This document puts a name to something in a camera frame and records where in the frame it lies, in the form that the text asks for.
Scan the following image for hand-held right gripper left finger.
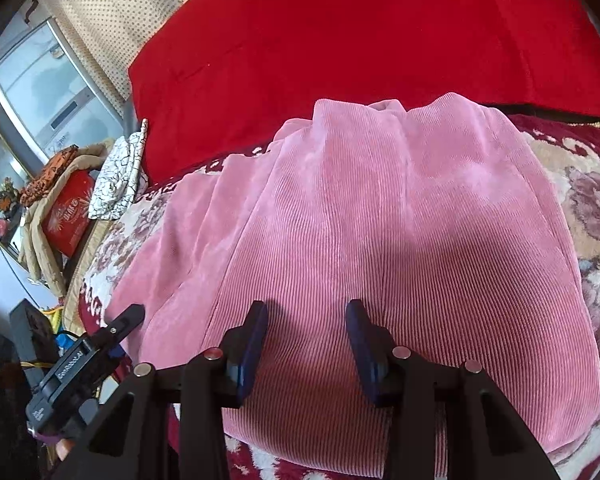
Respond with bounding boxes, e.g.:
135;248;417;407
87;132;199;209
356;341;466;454
55;300;270;480

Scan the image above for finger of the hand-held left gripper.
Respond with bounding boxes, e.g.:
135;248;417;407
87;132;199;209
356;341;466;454
102;304;146;346

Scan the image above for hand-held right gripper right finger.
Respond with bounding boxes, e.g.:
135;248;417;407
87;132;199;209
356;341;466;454
345;299;561;480

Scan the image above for pink corduroy zip jacket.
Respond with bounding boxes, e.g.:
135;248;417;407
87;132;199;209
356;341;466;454
100;92;600;476

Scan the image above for black box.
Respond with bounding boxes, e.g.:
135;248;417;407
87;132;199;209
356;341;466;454
9;299;57;393

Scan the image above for blue and yellow bag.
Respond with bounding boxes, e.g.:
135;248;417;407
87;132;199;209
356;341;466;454
42;305;78;356

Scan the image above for beige garment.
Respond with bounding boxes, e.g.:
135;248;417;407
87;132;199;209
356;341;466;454
17;141;116;297

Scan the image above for red cardboard box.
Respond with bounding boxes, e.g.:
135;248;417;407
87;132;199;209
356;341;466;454
41;171;97;258

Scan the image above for white crackle patterned cloth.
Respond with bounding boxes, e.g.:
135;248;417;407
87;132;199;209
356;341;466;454
87;118;150;221

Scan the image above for orange patterned cloth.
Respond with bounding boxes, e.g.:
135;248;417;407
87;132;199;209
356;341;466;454
19;144;80;208

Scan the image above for orange artificial flowers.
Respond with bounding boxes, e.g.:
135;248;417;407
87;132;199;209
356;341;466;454
0;180;22;213

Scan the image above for silver refrigerator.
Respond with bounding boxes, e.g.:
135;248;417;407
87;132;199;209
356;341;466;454
0;15;131;176

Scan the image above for floral red beige blanket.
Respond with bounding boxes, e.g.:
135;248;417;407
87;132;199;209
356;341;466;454
62;112;600;480

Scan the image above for beige dotted curtain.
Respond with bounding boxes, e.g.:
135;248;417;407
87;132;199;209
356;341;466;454
25;0;261;106

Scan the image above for red plush blanket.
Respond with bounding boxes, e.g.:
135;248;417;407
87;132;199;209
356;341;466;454
127;0;600;183

